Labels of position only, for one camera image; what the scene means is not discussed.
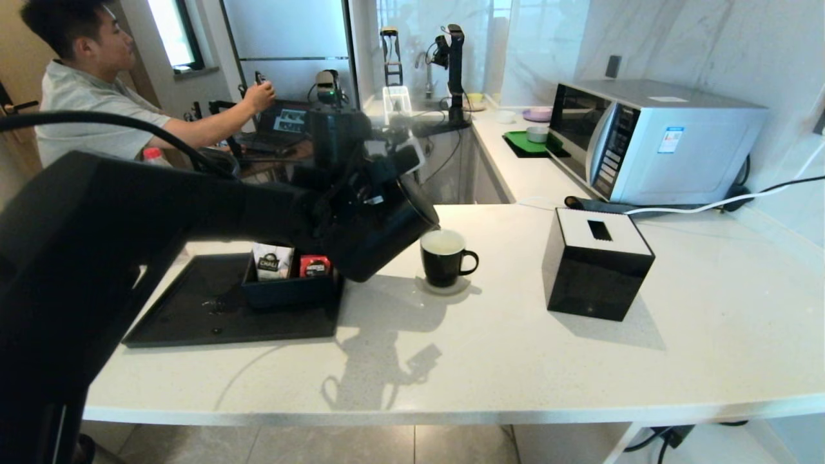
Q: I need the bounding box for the man in grey t-shirt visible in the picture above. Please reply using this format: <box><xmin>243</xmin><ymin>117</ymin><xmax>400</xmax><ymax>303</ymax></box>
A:
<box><xmin>19</xmin><ymin>0</ymin><xmax>277</xmax><ymax>168</ymax></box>

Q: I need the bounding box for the black tissue box white lid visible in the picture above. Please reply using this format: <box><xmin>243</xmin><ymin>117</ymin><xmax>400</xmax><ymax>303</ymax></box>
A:
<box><xmin>541</xmin><ymin>208</ymin><xmax>656</xmax><ymax>322</ymax></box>

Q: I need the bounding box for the silver microwave oven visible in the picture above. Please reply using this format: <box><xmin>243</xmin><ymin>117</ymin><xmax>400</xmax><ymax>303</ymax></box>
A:
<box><xmin>547</xmin><ymin>80</ymin><xmax>769</xmax><ymax>207</ymax></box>

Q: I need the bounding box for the black power strip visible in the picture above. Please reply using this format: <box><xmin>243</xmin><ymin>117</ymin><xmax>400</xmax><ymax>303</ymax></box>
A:
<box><xmin>563</xmin><ymin>195</ymin><xmax>710</xmax><ymax>217</ymax></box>

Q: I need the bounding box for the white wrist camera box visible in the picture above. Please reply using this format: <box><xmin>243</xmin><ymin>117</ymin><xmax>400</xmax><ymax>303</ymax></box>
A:
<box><xmin>380</xmin><ymin>143</ymin><xmax>426</xmax><ymax>184</ymax></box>

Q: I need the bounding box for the black mug white inside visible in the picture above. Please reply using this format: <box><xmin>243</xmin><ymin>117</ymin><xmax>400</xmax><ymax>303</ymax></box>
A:
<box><xmin>420</xmin><ymin>229</ymin><xmax>480</xmax><ymax>288</ymax></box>

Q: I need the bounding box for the black rectangular serving tray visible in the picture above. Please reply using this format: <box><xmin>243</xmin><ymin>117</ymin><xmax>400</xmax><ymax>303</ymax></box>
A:
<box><xmin>122</xmin><ymin>253</ymin><xmax>342</xmax><ymax>349</ymax></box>

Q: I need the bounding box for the green tray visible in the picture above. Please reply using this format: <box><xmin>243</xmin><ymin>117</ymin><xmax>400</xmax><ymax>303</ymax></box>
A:
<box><xmin>503</xmin><ymin>131</ymin><xmax>568</xmax><ymax>160</ymax></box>

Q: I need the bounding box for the black compartment box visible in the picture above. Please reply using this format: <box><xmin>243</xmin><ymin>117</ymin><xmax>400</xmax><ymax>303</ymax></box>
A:
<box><xmin>242</xmin><ymin>255</ymin><xmax>342</xmax><ymax>310</ymax></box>

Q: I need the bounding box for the black white robot joint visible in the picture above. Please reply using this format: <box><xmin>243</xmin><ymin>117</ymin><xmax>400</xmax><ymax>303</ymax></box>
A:
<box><xmin>431</xmin><ymin>24</ymin><xmax>472</xmax><ymax>126</ymax></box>

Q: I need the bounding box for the round pale coaster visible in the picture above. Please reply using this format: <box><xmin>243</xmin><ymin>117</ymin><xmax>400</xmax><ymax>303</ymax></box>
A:
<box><xmin>416</xmin><ymin>274</ymin><xmax>472</xmax><ymax>297</ymax></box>

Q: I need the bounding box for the black door handle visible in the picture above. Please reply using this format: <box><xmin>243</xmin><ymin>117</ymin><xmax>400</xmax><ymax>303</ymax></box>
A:
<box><xmin>0</xmin><ymin>81</ymin><xmax>39</xmax><ymax>118</ymax></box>

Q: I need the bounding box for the black electric kettle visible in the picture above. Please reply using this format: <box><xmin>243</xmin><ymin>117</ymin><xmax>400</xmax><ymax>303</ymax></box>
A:
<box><xmin>322</xmin><ymin>174</ymin><xmax>441</xmax><ymax>283</ymax></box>

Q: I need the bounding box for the black upright bracket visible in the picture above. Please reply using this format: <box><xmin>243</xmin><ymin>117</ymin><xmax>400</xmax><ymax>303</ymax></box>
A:
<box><xmin>380</xmin><ymin>26</ymin><xmax>405</xmax><ymax>88</ymax></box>

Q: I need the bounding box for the white packet with black logo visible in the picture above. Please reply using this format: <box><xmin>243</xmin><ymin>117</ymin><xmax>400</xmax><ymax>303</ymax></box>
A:
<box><xmin>253</xmin><ymin>243</ymin><xmax>295</xmax><ymax>281</ymax></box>

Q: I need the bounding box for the black plug and cable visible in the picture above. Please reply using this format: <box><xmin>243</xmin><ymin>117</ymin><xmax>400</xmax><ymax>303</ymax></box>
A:
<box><xmin>622</xmin><ymin>422</ymin><xmax>752</xmax><ymax>464</ymax></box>

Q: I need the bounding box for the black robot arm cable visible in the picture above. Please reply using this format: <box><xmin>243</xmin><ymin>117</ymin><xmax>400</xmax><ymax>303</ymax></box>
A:
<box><xmin>0</xmin><ymin>111</ymin><xmax>239</xmax><ymax>180</ymax></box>

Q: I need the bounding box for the dark framed window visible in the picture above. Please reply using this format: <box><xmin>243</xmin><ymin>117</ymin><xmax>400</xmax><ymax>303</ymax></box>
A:
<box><xmin>147</xmin><ymin>0</ymin><xmax>207</xmax><ymax>75</ymax></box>

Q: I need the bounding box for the black laptop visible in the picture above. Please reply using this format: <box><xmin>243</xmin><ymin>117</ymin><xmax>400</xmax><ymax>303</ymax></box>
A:
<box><xmin>242</xmin><ymin>100</ymin><xmax>312</xmax><ymax>153</ymax></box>

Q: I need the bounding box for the chrome faucet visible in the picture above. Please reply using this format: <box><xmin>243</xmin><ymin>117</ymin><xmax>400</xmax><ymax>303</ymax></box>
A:
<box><xmin>415</xmin><ymin>52</ymin><xmax>434</xmax><ymax>99</ymax></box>

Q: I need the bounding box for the black microwave cable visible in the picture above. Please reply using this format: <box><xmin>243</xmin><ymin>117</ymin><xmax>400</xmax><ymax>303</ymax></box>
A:
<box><xmin>725</xmin><ymin>155</ymin><xmax>825</xmax><ymax>206</ymax></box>

